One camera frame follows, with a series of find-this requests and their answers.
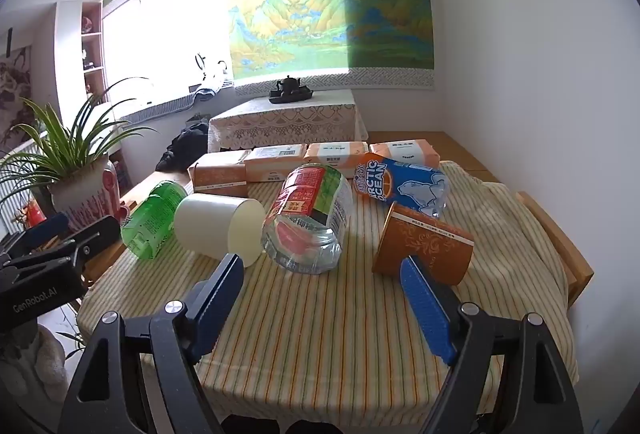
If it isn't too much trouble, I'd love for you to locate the small red object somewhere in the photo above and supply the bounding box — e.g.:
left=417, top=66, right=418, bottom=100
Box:
left=22, top=198, right=47, bottom=229

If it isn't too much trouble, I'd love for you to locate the dark tea tray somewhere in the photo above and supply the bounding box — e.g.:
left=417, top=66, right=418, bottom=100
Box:
left=268, top=86, right=315, bottom=106

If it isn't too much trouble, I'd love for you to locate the pink wall shelf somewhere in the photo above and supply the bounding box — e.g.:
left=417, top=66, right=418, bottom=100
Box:
left=79, top=2, right=109, bottom=105

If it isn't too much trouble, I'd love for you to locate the ink wall painting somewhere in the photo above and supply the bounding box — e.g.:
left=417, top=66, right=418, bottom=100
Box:
left=0, top=46, right=34, bottom=151

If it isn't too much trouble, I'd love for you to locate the orange tissue pack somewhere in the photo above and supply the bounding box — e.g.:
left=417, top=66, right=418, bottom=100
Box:
left=244, top=144, right=309, bottom=185
left=369, top=141, right=442, bottom=170
left=188, top=150, right=252, bottom=195
left=304, top=141, right=371, bottom=171

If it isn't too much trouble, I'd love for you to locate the blue orange label bottle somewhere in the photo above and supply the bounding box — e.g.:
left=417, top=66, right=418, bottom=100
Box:
left=352, top=152, right=449, bottom=219

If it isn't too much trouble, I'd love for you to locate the grey knitted sill mat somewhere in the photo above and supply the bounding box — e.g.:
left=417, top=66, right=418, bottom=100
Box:
left=119, top=92, right=197, bottom=125

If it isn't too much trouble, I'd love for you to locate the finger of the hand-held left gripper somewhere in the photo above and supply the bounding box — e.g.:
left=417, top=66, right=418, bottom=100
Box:
left=19, top=212, right=70, bottom=249
left=9, top=215, right=122, bottom=275

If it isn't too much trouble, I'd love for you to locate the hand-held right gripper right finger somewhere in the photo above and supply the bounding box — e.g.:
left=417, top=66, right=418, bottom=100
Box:
left=399, top=256, right=587, bottom=434

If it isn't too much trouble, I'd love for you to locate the clear bottle red green label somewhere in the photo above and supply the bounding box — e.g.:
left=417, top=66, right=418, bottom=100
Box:
left=260, top=163, right=354, bottom=275

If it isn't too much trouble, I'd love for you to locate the wooden table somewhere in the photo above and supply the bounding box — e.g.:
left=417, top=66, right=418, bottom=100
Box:
left=80, top=166, right=596, bottom=312

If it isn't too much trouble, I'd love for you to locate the white cup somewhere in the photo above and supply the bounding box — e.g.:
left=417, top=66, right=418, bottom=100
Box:
left=173, top=193, right=267, bottom=269

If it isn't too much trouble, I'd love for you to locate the green plastic bottle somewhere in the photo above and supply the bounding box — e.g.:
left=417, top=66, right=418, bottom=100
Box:
left=120, top=180, right=189, bottom=261

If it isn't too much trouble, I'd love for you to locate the orange patterned paper cup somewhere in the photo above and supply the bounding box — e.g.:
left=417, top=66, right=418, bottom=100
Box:
left=372, top=202, right=475, bottom=287

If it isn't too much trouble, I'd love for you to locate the black cloth bundle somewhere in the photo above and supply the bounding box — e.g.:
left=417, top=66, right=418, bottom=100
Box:
left=155, top=116, right=211, bottom=173

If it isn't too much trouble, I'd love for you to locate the low table with lace cloth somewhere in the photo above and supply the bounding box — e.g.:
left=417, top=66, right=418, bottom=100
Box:
left=206, top=88, right=369, bottom=153

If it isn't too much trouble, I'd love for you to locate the striped table cloth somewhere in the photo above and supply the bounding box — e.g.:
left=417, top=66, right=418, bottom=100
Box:
left=77, top=159, right=579, bottom=434

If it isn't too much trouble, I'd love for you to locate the white kettle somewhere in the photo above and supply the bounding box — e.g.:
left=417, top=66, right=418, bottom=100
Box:
left=214, top=60, right=234, bottom=88

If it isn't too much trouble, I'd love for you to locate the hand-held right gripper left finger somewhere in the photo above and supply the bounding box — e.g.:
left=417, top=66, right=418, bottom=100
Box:
left=62, top=253, right=247, bottom=434

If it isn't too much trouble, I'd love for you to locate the landscape painting curtain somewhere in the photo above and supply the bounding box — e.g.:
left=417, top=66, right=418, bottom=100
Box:
left=222, top=0, right=437, bottom=97

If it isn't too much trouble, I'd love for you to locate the white radiator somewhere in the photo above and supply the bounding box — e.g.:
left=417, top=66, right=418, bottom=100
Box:
left=0, top=132, right=43, bottom=237

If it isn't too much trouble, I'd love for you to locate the potted spider plant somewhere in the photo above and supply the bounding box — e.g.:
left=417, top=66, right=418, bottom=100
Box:
left=0, top=76, right=162, bottom=233

